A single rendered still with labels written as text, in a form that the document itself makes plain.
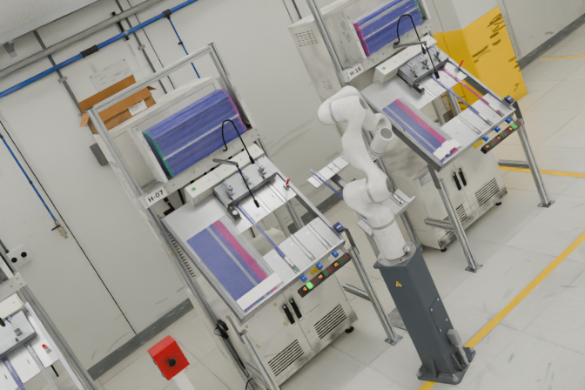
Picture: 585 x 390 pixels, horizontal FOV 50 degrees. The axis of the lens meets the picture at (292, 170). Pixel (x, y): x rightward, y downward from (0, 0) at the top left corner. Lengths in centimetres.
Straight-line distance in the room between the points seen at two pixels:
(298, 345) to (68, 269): 192
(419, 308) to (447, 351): 30
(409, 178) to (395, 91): 56
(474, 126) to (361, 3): 107
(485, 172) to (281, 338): 180
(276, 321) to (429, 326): 91
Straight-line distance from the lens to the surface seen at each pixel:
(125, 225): 490
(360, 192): 286
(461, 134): 392
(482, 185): 444
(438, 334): 323
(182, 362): 324
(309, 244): 334
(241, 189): 342
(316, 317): 376
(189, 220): 340
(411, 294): 308
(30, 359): 325
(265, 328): 360
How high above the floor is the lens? 220
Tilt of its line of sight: 18 degrees down
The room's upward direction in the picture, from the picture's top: 26 degrees counter-clockwise
